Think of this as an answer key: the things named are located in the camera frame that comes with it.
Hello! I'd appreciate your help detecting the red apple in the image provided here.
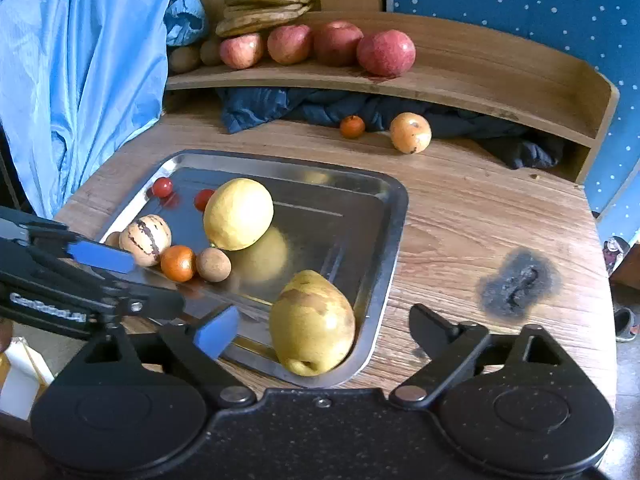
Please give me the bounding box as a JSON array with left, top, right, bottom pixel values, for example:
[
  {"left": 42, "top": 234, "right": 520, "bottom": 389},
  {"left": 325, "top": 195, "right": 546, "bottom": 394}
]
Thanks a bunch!
[
  {"left": 356, "top": 30, "right": 417, "bottom": 78},
  {"left": 219, "top": 32, "right": 266, "bottom": 70},
  {"left": 266, "top": 24, "right": 315, "bottom": 66},
  {"left": 312, "top": 20, "right": 365, "bottom": 67}
]

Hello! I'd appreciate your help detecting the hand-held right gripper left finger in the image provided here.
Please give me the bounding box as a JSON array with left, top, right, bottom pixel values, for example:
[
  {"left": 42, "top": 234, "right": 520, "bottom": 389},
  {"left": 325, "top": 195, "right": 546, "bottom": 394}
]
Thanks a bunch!
[{"left": 57, "top": 304, "right": 257, "bottom": 410}]

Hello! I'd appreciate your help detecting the dark blue cloth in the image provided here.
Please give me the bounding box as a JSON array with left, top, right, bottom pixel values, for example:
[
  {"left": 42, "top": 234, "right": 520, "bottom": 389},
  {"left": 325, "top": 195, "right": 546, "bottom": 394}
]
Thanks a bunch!
[{"left": 217, "top": 87, "right": 566, "bottom": 170}]

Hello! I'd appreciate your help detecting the light blue curtain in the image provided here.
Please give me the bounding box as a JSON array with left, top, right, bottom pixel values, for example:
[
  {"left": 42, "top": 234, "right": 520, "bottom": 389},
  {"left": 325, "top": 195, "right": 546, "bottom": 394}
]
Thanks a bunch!
[{"left": 0, "top": 0, "right": 176, "bottom": 221}]

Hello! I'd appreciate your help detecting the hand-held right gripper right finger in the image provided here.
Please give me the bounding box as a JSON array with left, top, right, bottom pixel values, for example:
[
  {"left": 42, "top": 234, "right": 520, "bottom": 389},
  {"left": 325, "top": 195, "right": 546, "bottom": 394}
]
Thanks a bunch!
[{"left": 389, "top": 303, "right": 583, "bottom": 410}]

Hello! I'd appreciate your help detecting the blue plastic bag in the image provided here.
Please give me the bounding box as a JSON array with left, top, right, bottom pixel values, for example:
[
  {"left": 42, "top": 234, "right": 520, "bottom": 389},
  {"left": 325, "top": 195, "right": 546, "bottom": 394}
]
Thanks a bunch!
[{"left": 164, "top": 0, "right": 208, "bottom": 48}]

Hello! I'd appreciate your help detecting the stainless steel tray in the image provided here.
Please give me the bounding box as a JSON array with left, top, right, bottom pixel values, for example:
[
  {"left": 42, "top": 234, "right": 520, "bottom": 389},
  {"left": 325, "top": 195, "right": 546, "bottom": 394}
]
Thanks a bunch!
[{"left": 92, "top": 149, "right": 410, "bottom": 389}]

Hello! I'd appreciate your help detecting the orange-yellow round fruit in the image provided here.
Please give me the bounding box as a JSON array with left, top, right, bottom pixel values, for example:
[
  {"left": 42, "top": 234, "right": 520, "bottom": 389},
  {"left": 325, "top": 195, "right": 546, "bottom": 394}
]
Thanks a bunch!
[{"left": 389, "top": 112, "right": 432, "bottom": 154}]

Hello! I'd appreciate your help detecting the small orange tangerine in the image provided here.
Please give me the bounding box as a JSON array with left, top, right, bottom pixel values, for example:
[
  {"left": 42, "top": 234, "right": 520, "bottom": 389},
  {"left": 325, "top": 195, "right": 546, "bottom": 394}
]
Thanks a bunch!
[
  {"left": 340, "top": 115, "right": 366, "bottom": 139},
  {"left": 160, "top": 245, "right": 197, "bottom": 282}
]

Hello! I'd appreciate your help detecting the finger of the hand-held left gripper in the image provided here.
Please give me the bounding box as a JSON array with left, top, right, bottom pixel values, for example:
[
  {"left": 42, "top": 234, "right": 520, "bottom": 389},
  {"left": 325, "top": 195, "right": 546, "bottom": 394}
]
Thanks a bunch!
[
  {"left": 65, "top": 237, "right": 137, "bottom": 276},
  {"left": 127, "top": 280, "right": 187, "bottom": 322}
]

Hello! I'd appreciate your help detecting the yellow-green pear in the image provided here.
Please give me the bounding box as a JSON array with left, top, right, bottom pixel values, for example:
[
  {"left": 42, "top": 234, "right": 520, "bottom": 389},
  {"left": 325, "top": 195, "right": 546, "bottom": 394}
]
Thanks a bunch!
[{"left": 269, "top": 269, "right": 357, "bottom": 377}]

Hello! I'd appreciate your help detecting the striped pepino melon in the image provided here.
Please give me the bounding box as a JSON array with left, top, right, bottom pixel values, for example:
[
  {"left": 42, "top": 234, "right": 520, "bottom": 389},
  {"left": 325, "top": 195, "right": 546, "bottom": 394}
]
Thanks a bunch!
[{"left": 118, "top": 214, "right": 173, "bottom": 267}]

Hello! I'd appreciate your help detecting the grey shoe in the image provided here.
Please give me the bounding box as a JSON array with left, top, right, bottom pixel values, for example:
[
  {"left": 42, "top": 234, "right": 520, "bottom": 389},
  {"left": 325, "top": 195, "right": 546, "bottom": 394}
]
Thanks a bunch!
[{"left": 612, "top": 306, "right": 638, "bottom": 343}]

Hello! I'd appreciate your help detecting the white cardboard box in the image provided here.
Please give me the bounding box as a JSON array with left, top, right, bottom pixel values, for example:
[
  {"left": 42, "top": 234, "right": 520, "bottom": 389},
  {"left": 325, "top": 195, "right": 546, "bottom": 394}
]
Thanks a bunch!
[{"left": 0, "top": 337, "right": 56, "bottom": 421}]

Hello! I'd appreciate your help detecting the yellow lemon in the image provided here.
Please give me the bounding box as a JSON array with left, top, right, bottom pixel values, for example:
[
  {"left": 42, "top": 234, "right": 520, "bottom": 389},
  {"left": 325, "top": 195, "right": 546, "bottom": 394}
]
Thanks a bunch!
[{"left": 202, "top": 178, "right": 275, "bottom": 252}]

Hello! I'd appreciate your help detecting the wooden desk shelf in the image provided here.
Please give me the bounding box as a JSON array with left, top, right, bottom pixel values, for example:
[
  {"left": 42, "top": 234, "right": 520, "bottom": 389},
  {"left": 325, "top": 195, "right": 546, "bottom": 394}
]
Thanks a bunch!
[{"left": 164, "top": 10, "right": 621, "bottom": 185}]

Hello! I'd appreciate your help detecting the bunch of bananas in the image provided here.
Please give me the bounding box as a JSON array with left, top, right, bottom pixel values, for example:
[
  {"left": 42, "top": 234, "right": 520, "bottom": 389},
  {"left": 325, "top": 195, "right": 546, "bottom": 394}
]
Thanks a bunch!
[{"left": 215, "top": 0, "right": 317, "bottom": 38}]

